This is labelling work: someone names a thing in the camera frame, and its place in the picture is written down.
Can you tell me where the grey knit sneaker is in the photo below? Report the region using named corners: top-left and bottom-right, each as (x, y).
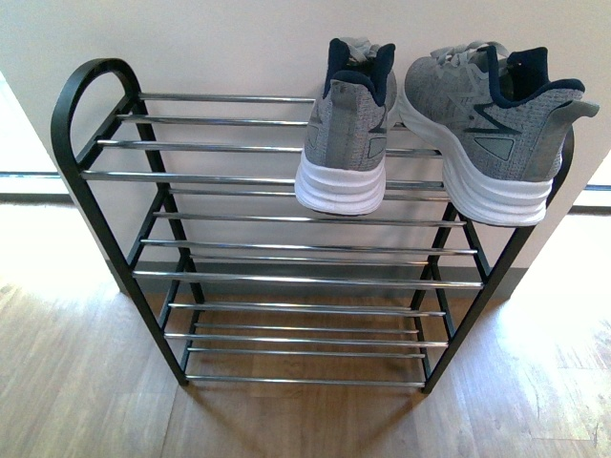
top-left (294, 38), bottom-right (397, 216)
top-left (399, 42), bottom-right (600, 227)

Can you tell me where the black metal shoe rack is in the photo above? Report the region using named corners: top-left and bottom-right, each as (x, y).
top-left (50, 57), bottom-right (576, 395)

